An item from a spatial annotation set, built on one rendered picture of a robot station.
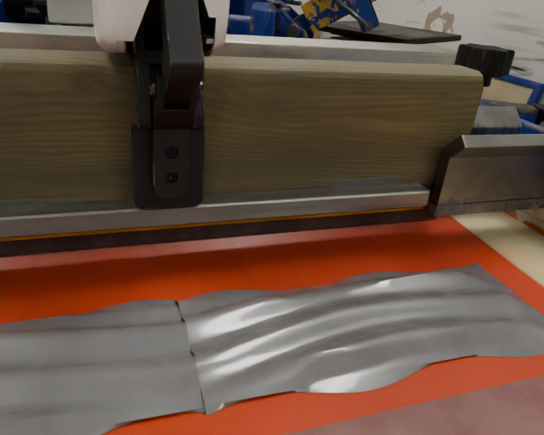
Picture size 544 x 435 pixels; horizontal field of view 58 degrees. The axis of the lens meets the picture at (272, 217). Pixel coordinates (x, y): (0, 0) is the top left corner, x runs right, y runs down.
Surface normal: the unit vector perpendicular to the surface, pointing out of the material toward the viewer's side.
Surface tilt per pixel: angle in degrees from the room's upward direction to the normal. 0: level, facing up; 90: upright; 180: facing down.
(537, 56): 90
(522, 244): 0
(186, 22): 53
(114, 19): 94
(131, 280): 0
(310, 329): 34
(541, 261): 0
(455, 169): 90
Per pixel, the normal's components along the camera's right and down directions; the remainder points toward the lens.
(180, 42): 0.31, -0.17
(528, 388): 0.09, -0.89
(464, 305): 0.16, -0.50
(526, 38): -0.94, 0.07
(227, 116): 0.32, 0.45
